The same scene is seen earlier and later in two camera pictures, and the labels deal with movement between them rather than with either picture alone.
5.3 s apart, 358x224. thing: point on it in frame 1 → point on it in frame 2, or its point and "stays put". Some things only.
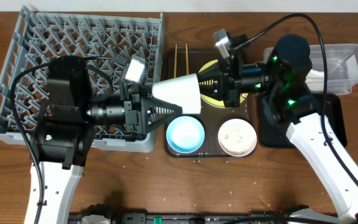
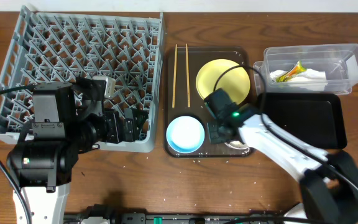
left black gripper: [133, 113] → [128, 124]
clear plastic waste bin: [346, 63] stays put
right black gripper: [231, 83] → [214, 139]
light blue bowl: [185, 134] stays put
